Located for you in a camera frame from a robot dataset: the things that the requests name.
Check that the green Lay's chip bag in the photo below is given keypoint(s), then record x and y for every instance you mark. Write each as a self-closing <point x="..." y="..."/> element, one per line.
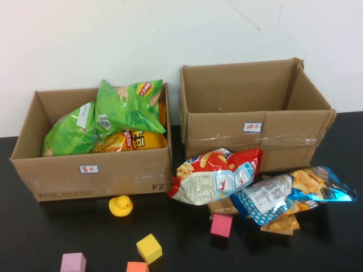
<point x="127" y="110"/>

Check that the golden brown snack packet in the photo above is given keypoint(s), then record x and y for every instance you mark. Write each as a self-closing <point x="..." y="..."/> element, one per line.
<point x="280" y="225"/>

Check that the yellow chip bag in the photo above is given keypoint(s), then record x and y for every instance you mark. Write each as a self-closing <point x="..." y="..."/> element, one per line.
<point x="139" y="143"/>

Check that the tall taped cardboard box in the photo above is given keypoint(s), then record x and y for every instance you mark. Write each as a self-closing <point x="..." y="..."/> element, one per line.
<point x="227" y="136"/>

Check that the red shrimp stick bag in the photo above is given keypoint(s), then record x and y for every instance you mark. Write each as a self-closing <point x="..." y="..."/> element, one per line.
<point x="210" y="178"/>

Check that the yellow rubber duck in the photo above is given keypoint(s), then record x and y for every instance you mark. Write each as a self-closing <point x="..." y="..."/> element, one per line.
<point x="120" y="207"/>

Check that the magenta foam cube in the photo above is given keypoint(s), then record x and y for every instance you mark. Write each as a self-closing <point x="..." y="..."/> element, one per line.
<point x="222" y="225"/>

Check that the cardboard box with F2 print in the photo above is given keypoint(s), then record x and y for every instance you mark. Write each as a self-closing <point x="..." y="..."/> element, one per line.
<point x="85" y="175"/>

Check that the blue chip bag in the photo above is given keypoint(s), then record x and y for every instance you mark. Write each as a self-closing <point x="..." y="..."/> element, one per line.
<point x="272" y="195"/>

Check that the green chip bag white label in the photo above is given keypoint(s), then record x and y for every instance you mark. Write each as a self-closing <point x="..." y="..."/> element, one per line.
<point x="68" y="136"/>

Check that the yellow foam cube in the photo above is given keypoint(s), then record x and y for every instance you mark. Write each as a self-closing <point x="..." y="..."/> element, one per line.
<point x="149" y="249"/>

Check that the orange foam cube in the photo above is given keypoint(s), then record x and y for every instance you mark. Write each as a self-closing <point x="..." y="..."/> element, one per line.
<point x="137" y="267"/>

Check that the light pink foam cube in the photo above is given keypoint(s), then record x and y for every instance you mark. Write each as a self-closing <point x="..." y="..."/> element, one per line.
<point x="73" y="263"/>

